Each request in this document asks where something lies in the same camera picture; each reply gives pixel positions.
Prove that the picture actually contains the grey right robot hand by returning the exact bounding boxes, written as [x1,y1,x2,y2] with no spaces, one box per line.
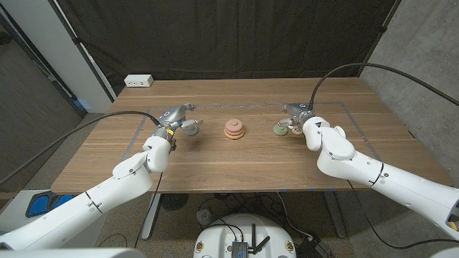
[278,102,317,130]

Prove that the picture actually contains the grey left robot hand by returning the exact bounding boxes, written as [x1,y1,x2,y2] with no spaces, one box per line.
[153,103,204,140]

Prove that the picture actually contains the dusty pink toy ring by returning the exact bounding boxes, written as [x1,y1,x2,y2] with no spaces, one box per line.
[225,118,245,132]

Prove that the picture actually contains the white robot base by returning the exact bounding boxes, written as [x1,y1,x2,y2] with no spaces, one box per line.
[193,214,298,258]

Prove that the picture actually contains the white power strip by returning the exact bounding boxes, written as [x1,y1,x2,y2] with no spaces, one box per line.
[123,74,154,88]

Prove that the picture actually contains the black round floor fan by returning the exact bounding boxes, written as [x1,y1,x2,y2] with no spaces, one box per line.
[160,193,189,211]

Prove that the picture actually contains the black backdrop curtain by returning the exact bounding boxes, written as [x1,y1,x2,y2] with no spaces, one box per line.
[55,0,401,97]

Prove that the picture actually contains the white table leg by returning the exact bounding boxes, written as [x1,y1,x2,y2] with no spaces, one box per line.
[141,193,162,240]

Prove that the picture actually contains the black backdrop stand pole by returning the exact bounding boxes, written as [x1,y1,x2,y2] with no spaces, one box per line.
[356,0,402,78]
[48,0,118,103]

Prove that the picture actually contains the grey round floor object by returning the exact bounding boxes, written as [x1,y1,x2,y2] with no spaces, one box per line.
[196,209,213,226]

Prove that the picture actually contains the grey table leg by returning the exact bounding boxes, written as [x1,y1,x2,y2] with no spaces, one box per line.
[323,191,347,239]

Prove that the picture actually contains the black power adapter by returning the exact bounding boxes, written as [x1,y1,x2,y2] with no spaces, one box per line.
[295,236,333,258]

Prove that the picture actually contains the black router with antennas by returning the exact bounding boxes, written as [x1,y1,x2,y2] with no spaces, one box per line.
[231,224,272,258]

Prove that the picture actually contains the white foot pedal blue pads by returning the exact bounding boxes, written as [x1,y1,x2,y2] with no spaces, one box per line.
[0,189,112,249]

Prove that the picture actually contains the white robot torso edge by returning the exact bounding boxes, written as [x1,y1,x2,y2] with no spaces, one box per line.
[0,247,146,258]

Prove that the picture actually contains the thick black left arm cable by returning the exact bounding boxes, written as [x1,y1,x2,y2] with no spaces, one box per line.
[0,110,162,186]

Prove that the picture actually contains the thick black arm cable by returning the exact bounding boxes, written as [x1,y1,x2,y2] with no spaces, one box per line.
[308,62,459,111]
[0,110,162,186]

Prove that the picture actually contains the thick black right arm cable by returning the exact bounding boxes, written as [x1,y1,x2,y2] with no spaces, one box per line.
[308,62,459,111]

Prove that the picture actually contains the black floor cable tangle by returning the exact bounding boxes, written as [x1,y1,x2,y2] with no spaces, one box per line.
[197,192,313,240]

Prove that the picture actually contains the thin right arm wire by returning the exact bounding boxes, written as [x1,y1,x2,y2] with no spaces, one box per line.
[346,178,459,250]

